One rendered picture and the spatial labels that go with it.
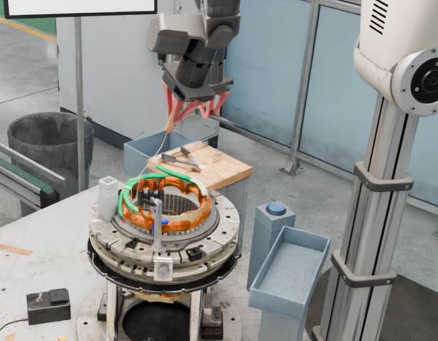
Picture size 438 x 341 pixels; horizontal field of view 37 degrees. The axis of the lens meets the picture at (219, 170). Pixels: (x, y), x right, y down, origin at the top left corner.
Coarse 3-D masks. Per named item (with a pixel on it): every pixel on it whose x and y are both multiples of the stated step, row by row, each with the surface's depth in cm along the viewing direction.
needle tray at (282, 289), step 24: (288, 240) 146; (312, 240) 144; (264, 264) 132; (288, 264) 139; (312, 264) 140; (264, 288) 131; (288, 288) 132; (312, 288) 129; (264, 312) 135; (288, 312) 124; (264, 336) 138; (288, 336) 136
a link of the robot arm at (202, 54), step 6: (192, 42) 116; (198, 42) 115; (192, 48) 116; (198, 48) 116; (204, 48) 115; (210, 48) 116; (186, 54) 118; (192, 54) 117; (198, 54) 116; (204, 54) 116; (210, 54) 117; (198, 60) 117; (204, 60) 117; (210, 60) 118
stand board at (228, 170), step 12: (192, 144) 178; (156, 156) 170; (180, 156) 171; (204, 156) 172; (228, 156) 174; (156, 168) 167; (168, 168) 165; (180, 168) 165; (204, 168) 166; (216, 168) 167; (228, 168) 167; (240, 168) 168; (204, 180) 161; (216, 180) 162; (228, 180) 164
